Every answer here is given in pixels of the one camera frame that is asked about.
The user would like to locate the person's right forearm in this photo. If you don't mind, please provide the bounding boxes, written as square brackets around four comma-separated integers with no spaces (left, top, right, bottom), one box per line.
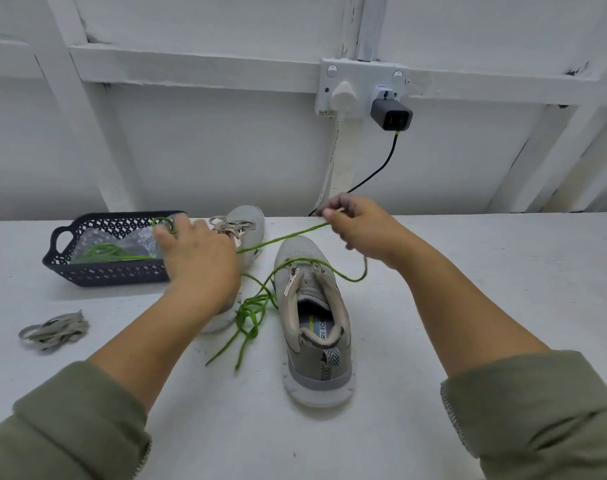
[398,243,607,480]

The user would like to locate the person's right hand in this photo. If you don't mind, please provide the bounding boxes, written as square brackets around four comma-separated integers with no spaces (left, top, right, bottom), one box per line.
[320,193,427,272]

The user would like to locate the clear plastic bag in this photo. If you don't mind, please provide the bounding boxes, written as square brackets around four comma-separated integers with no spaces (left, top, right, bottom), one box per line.
[68,219,177,266]

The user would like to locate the person's left hand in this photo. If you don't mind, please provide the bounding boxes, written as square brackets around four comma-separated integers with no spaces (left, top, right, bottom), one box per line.
[153,213,243,318]

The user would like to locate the white plug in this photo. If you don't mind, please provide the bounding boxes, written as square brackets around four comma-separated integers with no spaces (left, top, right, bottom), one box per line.
[330,81,362,116]

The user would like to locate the gray charger adapter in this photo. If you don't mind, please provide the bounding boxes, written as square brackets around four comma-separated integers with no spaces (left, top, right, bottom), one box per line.
[370,95,414,133]

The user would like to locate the black cable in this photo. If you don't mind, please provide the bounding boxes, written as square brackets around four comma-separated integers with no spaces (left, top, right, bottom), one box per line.
[308,131,400,216]

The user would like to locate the beige shoelace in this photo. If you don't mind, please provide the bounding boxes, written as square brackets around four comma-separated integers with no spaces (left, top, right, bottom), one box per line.
[208,217,257,248]
[18,311,91,353]

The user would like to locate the gray sneaker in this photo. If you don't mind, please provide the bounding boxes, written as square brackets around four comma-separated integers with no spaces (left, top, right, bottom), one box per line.
[273,235,357,410]
[198,205,267,334]

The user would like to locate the white cable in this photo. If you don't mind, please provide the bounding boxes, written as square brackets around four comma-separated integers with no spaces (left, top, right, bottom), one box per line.
[314,115,343,214]

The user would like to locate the green shoelace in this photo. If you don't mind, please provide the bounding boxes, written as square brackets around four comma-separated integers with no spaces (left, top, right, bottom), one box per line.
[73,219,175,264]
[205,217,369,371]

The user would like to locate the dark plastic lattice basket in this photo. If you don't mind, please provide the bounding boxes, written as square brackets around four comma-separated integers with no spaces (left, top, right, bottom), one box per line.
[42,211,185,288]

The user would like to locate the white wall socket plate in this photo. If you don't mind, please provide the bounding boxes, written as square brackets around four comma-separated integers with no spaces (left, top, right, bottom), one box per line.
[316,59,409,120]

